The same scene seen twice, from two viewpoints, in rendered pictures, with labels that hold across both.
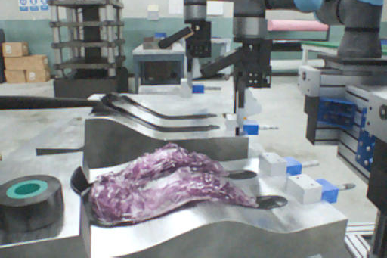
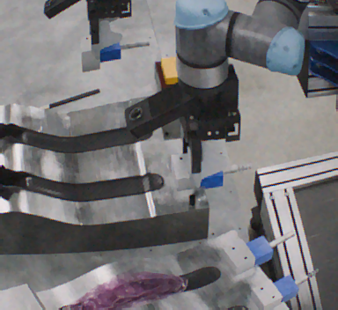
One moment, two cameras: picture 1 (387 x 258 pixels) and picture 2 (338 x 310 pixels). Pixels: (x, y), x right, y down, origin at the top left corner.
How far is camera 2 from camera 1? 84 cm
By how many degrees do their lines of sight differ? 32
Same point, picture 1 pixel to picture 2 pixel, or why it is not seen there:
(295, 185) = (258, 298)
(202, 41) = (115, 0)
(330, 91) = (323, 33)
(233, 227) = not seen: outside the picture
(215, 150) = (162, 225)
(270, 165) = (236, 268)
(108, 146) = (24, 234)
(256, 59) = (216, 102)
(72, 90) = not seen: outside the picture
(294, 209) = not seen: outside the picture
